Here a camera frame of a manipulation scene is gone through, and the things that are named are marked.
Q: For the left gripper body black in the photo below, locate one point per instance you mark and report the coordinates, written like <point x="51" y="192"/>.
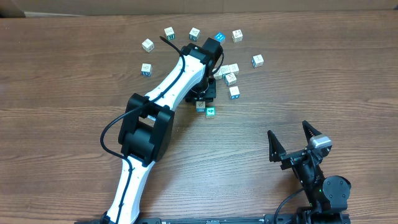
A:
<point x="201" y="93"/>

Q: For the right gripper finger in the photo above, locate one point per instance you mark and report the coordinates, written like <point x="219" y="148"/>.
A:
<point x="276" y="150"/>
<point x="312" y="135"/>

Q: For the green number four block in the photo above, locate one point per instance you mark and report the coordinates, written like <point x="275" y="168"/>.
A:
<point x="210" y="112"/>

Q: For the wooden block blue T side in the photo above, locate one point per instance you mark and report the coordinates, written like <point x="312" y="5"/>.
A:
<point x="234" y="92"/>

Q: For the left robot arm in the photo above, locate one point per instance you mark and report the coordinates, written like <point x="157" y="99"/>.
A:
<point x="148" y="121"/>

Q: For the plain wooden block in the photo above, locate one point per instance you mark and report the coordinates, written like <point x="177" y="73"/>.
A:
<point x="233" y="68"/>

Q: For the wooden block far left upper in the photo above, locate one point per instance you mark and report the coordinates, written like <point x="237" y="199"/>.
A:
<point x="148" y="45"/>

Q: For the wooden block umbrella right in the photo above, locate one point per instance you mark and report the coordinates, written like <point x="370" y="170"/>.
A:
<point x="257" y="61"/>

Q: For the cardboard backdrop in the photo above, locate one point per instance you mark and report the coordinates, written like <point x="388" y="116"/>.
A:
<point x="22" y="8"/>

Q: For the wooden block blue side left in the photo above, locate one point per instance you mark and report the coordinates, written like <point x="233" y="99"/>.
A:
<point x="146" y="69"/>

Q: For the leaf block blue side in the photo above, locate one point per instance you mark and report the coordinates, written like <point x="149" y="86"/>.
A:
<point x="200" y="106"/>

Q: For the blue top wooden block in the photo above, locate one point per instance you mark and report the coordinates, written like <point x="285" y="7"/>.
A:
<point x="220" y="37"/>

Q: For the wooden block animal drawing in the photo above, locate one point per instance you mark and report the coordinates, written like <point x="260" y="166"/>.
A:
<point x="217" y="75"/>

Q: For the wooden block teal side top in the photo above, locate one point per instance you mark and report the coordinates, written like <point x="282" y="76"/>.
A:
<point x="194" y="34"/>

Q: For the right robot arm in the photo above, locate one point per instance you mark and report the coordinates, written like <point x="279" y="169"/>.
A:
<point x="327" y="196"/>

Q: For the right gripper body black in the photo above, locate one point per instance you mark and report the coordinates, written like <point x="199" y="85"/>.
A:
<point x="296" y="156"/>

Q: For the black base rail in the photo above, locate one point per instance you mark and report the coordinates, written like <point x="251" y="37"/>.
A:
<point x="217" y="221"/>

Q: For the wooden block top right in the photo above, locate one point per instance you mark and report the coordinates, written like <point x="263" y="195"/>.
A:
<point x="237" y="35"/>

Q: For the wooden block M drawing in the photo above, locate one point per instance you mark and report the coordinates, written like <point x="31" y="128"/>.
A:
<point x="224" y="70"/>

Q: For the wooden block blue edge centre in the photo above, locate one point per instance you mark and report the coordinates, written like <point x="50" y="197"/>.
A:
<point x="230" y="79"/>

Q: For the wooden block green side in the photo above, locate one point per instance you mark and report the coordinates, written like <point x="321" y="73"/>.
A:
<point x="169" y="33"/>

